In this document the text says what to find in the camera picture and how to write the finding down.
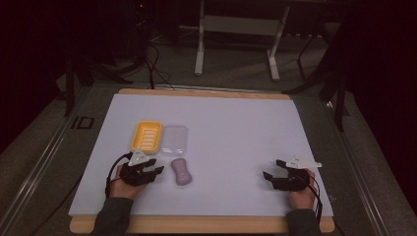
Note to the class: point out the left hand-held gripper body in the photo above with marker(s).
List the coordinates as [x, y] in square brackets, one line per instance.
[136, 175]

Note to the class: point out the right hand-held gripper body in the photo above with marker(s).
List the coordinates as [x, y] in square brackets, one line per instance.
[291, 182]

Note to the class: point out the pink soap bar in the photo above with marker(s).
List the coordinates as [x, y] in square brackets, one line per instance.
[181, 171]

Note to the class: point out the yellow soap dish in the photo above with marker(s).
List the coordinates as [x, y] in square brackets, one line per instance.
[147, 136]

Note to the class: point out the clear plastic lid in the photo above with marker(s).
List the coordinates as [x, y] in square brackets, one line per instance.
[174, 141]

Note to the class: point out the person's right hand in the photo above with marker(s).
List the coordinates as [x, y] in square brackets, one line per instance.
[303, 196]

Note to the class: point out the person's left hand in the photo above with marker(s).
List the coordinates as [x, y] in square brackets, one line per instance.
[121, 189]

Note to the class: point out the white table mat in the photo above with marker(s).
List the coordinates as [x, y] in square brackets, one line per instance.
[229, 147]

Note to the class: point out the black metal stand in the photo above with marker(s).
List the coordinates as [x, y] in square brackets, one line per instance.
[331, 85]

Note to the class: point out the black tripod stand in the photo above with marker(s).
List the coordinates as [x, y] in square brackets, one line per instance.
[82, 70]

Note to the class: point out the metal floor rail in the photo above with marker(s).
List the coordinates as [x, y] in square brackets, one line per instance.
[357, 164]
[31, 173]

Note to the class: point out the white metal table frame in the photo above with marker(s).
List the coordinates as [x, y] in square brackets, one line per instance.
[241, 25]

